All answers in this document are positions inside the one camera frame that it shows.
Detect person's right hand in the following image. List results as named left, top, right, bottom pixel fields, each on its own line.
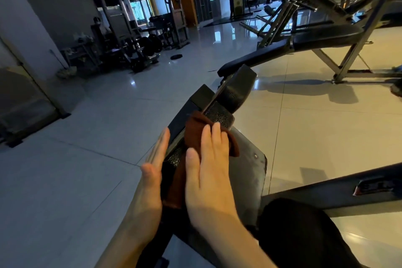
left=185, top=122, right=240, bottom=231

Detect person's right forearm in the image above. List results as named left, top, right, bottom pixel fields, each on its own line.
left=193, top=210, right=278, bottom=268

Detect black floor mat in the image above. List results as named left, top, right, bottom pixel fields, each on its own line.
left=203, top=16, right=256, bottom=28

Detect black adjustable bench steel frame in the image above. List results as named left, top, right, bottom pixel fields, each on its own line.
left=290, top=0, right=402, bottom=84

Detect person's leg in black trousers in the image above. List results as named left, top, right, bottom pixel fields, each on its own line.
left=257, top=198, right=363, bottom=268

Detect grey metal power rack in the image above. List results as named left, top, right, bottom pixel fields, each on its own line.
left=166, top=0, right=191, bottom=50

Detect mop with grey handle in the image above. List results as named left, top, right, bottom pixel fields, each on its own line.
left=49, top=49, right=78, bottom=80

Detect dumbbell rack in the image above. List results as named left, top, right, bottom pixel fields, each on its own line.
left=61, top=33, right=104, bottom=72

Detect squat rack with weight plates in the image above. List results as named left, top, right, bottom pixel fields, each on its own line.
left=90, top=0, right=164, bottom=73

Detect person's left forearm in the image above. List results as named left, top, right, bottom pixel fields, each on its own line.
left=94, top=224, right=164, bottom=268

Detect glass door panel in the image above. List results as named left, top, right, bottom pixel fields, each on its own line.
left=0, top=37, right=71, bottom=147

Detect black flat weight bench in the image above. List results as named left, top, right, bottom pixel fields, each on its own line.
left=217, top=37, right=293, bottom=79

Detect person's left hand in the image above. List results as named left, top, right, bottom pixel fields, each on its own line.
left=128, top=128, right=171, bottom=232

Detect brown cleaning cloth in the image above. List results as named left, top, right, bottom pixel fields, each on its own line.
left=163, top=111, right=240, bottom=210

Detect grey lockers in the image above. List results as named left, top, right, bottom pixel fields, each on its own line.
left=193, top=0, right=213, bottom=24

